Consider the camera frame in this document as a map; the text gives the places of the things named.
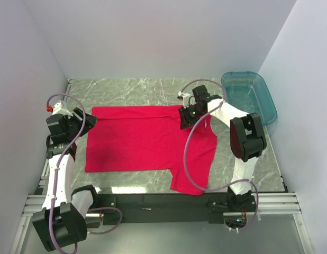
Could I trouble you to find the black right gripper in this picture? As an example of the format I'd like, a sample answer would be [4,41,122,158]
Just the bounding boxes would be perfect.
[179,103,206,130]

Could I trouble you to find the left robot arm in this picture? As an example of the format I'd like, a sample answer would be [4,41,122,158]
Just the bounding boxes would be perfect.
[32,103,100,252]

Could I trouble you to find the aluminium frame rail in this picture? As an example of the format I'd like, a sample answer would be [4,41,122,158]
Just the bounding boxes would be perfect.
[22,193,302,216]

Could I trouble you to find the teal plastic bin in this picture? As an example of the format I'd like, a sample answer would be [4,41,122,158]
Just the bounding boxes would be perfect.
[221,71,278,126]

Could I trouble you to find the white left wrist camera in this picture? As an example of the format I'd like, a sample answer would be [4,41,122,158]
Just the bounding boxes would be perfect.
[46,100,72,116]

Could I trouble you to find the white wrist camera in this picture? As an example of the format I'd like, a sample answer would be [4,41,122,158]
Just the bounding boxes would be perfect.
[46,100,72,116]
[177,91,193,108]

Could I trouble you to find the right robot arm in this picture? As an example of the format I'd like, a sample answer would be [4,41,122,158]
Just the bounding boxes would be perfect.
[178,85,267,211]

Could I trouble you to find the red t shirt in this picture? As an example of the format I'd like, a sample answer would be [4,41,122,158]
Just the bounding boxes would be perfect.
[85,105,217,196]

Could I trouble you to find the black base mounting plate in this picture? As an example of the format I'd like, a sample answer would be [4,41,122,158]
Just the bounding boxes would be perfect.
[91,193,256,225]

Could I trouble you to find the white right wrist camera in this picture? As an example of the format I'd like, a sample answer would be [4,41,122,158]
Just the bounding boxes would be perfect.
[177,91,193,108]

